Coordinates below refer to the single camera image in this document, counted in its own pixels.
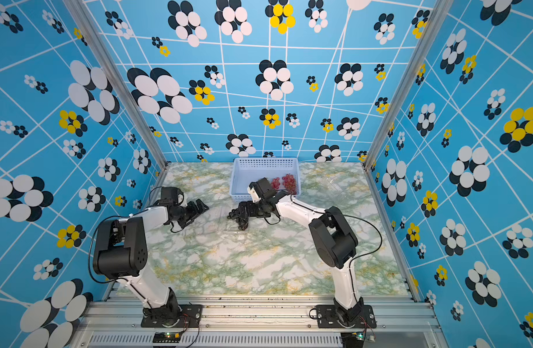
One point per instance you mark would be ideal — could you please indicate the white perforated plastic basket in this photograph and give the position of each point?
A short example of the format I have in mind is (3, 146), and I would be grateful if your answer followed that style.
(248, 169)

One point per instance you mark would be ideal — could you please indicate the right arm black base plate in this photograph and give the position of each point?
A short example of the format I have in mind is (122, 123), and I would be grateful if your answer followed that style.
(336, 317)

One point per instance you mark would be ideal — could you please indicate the aluminium corner post left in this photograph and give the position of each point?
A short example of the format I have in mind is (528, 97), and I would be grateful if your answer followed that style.
(102, 53)

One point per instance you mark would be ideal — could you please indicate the left green circuit board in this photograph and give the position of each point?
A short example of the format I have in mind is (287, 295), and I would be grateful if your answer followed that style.
(167, 338)

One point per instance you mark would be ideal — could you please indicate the red grape bunch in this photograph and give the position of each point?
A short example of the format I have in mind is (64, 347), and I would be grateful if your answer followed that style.
(290, 183)
(275, 183)

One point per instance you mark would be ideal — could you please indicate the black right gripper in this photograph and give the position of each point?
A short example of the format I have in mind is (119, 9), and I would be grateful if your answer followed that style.
(250, 206)

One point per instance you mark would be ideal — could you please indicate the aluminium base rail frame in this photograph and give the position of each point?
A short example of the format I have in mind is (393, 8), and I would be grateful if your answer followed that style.
(261, 321)

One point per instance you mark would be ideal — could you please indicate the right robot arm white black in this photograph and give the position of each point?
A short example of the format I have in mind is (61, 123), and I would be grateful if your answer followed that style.
(333, 238)

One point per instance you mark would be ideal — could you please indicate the right green circuit board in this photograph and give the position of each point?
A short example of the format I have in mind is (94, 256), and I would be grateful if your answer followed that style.
(353, 340)

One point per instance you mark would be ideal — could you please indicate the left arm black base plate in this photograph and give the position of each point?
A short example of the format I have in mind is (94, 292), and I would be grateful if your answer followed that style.
(183, 317)

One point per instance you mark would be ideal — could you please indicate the aluminium corner post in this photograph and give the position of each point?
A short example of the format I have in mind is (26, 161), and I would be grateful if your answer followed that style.
(102, 53)
(438, 16)

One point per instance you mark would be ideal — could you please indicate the aluminium corner post right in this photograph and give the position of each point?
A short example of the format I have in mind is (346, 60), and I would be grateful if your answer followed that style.
(438, 16)

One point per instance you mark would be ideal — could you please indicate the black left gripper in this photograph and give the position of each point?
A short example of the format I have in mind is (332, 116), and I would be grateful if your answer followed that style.
(193, 214)

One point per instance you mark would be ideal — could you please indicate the green circuit board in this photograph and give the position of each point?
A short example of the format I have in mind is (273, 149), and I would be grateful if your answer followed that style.
(353, 340)
(167, 338)

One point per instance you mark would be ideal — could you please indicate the clear plastic clamshell container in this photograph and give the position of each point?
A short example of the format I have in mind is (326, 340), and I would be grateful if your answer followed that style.
(230, 226)

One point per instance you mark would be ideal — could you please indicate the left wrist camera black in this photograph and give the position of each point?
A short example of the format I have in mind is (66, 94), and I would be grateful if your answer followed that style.
(170, 195)

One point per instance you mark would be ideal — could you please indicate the black grape bunch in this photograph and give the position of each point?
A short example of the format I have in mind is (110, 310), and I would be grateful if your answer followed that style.
(244, 221)

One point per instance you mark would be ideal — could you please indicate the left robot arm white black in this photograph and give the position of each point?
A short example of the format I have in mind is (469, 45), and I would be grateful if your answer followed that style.
(121, 254)

